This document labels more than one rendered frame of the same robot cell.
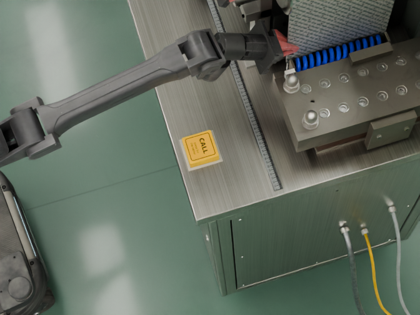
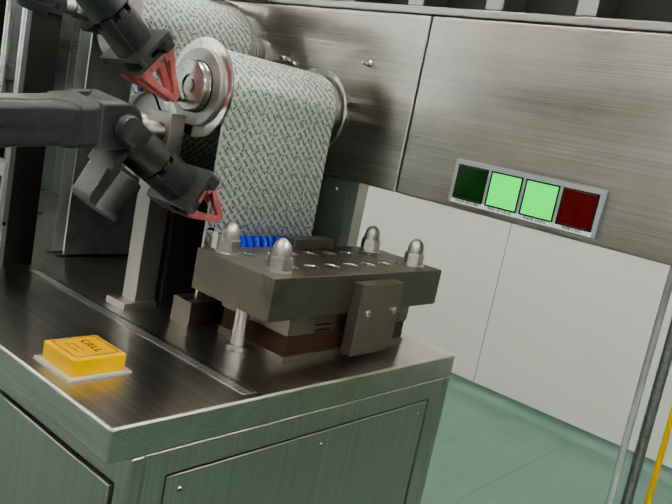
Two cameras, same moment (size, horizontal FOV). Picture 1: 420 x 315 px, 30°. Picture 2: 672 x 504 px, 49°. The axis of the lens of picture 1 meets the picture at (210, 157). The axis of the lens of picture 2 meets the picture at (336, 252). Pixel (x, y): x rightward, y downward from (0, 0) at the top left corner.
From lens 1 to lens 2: 137 cm
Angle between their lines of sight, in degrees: 63
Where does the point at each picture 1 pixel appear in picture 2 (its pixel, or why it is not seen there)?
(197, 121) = not seen: hidden behind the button
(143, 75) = (22, 97)
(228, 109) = (112, 335)
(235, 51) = (158, 145)
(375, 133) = (364, 299)
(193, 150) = (73, 348)
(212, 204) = (138, 411)
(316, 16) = (250, 148)
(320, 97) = not seen: hidden behind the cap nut
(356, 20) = (286, 191)
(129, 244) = not seen: outside the picture
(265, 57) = (194, 183)
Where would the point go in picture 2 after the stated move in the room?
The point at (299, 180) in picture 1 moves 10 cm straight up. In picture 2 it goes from (276, 385) to (290, 311)
